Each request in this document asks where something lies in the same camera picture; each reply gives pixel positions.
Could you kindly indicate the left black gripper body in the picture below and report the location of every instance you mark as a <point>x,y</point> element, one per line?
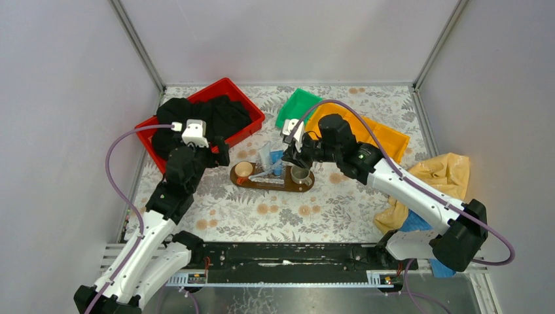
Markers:
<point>218,150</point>

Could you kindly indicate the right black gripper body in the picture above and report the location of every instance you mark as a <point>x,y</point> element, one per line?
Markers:
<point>315,150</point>

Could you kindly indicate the blue toothpaste tube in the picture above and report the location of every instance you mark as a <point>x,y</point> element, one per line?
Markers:
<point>277,162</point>

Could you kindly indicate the orange ceramic cup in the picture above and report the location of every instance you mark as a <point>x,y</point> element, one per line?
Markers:
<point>243,170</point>

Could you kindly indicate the grey metal cup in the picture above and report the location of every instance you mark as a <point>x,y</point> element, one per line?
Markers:
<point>300,175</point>

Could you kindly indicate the packaged toothbrush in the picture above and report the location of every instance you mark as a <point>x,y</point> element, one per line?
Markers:
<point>266,175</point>

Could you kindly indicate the white toothpaste tube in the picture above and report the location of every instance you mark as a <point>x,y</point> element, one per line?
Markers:
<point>264,156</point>

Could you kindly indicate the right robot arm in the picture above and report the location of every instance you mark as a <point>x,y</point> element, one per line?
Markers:
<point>458,228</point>

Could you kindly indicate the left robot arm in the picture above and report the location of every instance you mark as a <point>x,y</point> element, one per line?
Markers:
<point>151,216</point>

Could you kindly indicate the oval wooden tray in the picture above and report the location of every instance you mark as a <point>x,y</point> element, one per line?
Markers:
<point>290,186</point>

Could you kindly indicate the yellow bin with cups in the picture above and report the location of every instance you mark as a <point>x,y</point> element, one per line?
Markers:
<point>312,126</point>

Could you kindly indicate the black cloth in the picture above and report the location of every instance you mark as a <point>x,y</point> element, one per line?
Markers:
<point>223,117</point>

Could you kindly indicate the green plastic bin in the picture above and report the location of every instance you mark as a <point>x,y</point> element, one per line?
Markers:
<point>297,104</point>

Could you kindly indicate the yellow bin with toothbrushes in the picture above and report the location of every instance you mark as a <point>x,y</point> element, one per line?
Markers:
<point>394,142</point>

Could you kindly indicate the red plastic bin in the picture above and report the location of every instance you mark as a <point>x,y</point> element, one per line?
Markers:
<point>224,86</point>

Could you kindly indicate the blue cloth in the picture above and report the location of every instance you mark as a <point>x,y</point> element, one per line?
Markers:
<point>414,223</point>

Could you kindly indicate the yellow cloth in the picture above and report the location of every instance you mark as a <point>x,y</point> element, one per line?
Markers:
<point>448,173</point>

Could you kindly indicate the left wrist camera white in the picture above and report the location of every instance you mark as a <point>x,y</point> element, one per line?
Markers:
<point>193,131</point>

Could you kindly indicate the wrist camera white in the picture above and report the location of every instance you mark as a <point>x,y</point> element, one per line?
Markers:
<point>193,131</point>
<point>292,132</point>

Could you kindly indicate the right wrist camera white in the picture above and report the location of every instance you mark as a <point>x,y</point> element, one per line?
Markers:
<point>292,132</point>

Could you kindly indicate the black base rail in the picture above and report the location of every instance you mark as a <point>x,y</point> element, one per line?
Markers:
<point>232,264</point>

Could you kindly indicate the left aluminium frame post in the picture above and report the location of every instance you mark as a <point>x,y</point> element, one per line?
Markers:
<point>135,40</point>

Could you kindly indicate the aluminium frame post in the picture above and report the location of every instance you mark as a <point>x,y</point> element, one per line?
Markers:
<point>135,40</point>
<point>443,37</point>

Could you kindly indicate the right aluminium frame post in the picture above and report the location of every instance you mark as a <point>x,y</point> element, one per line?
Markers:
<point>443,37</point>

